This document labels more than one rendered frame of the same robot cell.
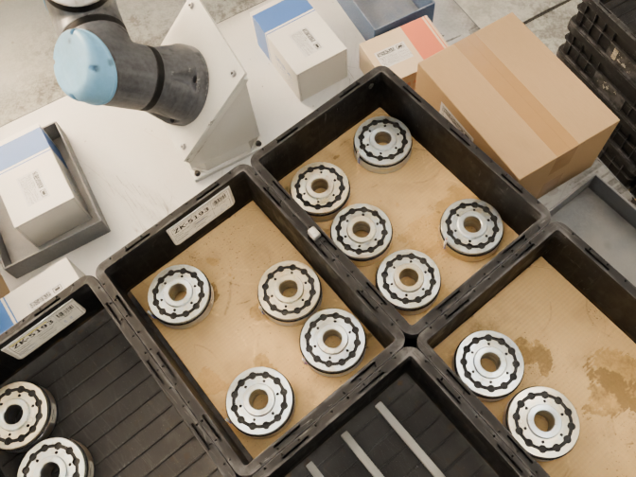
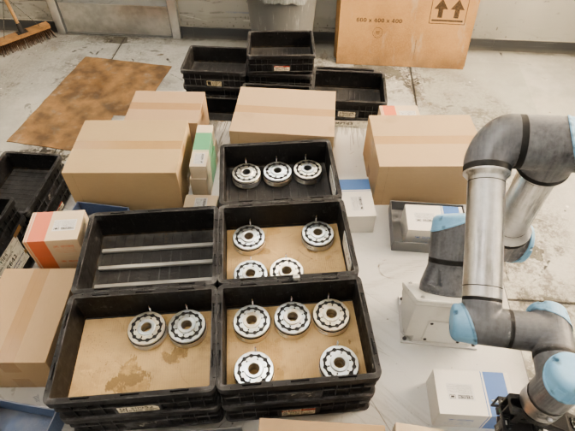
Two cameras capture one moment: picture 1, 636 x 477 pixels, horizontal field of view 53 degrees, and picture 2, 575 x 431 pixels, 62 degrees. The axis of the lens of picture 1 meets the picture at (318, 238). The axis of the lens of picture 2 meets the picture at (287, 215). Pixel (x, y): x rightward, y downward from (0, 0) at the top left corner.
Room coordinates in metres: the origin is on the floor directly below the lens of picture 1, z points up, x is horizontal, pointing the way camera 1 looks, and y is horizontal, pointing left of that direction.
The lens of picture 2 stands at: (0.73, -0.68, 2.04)
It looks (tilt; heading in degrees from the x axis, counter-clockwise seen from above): 48 degrees down; 116
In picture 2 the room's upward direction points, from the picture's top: straight up
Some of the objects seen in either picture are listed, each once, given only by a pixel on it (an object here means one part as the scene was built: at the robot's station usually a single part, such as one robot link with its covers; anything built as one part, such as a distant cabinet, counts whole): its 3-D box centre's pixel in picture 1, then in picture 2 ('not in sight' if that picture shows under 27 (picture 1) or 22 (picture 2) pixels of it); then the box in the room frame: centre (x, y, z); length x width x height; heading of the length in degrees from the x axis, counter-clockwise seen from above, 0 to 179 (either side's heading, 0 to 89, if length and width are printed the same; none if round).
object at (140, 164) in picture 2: not in sight; (134, 165); (-0.40, 0.28, 0.80); 0.40 x 0.30 x 0.20; 27
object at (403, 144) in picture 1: (382, 140); (339, 363); (0.62, -0.14, 0.86); 0.10 x 0.10 x 0.01
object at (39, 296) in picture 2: not in sight; (34, 326); (-0.23, -0.39, 0.78); 0.30 x 0.22 x 0.16; 117
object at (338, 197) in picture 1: (319, 187); (331, 314); (0.54, -0.02, 0.86); 0.10 x 0.10 x 0.01
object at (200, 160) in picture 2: not in sight; (202, 150); (-0.17, 0.42, 0.85); 0.24 x 0.06 x 0.06; 116
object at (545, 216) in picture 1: (395, 190); (294, 329); (0.48, -0.13, 0.92); 0.40 x 0.30 x 0.02; 31
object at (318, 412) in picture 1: (245, 306); (285, 239); (0.33, 0.12, 0.92); 0.40 x 0.30 x 0.02; 31
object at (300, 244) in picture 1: (251, 316); (285, 250); (0.33, 0.12, 0.87); 0.40 x 0.30 x 0.11; 31
